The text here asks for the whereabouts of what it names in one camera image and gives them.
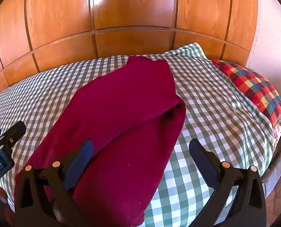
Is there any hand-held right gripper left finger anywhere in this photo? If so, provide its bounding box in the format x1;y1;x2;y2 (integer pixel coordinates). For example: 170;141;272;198
14;139;94;227

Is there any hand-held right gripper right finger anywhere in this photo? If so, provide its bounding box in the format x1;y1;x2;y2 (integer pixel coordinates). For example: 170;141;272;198
189;138;267;227

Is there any dark red sweater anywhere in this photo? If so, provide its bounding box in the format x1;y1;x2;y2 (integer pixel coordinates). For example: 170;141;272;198
14;55;186;226

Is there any green checkered bed sheet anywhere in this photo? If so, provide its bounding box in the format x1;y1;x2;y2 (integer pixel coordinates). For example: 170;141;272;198
0;43;277;227

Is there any floral bedding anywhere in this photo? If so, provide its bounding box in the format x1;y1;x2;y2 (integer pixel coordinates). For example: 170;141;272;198
272;113;281;145

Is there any multicolour checkered pillow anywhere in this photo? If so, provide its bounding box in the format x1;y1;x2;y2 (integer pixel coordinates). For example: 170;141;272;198
211;59;281;126

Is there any wooden panelled wardrobe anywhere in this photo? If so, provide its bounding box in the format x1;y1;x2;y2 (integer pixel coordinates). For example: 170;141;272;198
0;0;260;100

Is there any grey bed frame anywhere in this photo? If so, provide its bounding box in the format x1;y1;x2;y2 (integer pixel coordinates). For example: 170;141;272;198
261;135;281;199

